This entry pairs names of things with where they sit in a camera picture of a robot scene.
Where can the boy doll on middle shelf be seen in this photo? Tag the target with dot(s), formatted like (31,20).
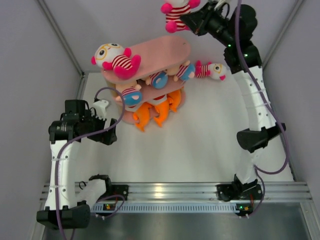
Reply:
(130,92)

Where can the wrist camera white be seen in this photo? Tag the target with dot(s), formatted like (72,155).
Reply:
(100,107)
(220,3)

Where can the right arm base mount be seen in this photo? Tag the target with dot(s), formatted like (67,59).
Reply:
(232,191)

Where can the aluminium front frame rail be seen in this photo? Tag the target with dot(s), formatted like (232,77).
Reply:
(207,191)

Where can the white pink doll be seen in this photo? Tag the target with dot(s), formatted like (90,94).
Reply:
(118,59)
(216,71)
(173,10)

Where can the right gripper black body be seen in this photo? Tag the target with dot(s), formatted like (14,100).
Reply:
(215,26)

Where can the aluminium left frame rail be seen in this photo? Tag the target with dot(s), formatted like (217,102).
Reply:
(78,96)

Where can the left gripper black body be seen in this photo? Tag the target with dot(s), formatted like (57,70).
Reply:
(92,124)

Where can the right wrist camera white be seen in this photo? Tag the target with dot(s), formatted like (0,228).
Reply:
(220,3)

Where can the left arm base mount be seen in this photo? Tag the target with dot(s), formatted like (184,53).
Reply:
(118,189)

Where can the boy doll striped shirt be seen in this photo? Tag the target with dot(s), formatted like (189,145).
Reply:
(157,80)

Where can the orange shrimp plush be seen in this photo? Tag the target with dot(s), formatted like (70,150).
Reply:
(143,115)
(171,103)

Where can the pink three-tier toy shelf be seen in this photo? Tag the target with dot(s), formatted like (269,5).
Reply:
(157,55)

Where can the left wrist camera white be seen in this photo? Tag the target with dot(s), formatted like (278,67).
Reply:
(100,107)

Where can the aluminium frame rail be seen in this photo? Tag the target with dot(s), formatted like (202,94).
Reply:
(207,191)
(78,96)

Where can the white pink doll back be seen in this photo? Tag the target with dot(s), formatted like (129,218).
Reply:
(216,71)

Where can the boy doll black hair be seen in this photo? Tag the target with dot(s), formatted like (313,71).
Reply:
(183,72)

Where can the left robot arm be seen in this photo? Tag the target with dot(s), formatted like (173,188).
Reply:
(65,209)

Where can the white slotted cable duct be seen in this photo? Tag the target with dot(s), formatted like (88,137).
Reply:
(129,207)

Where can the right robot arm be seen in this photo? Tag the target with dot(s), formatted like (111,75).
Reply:
(245,64)

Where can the white pink doll on shelf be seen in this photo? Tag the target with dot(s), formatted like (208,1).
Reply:
(118,59)

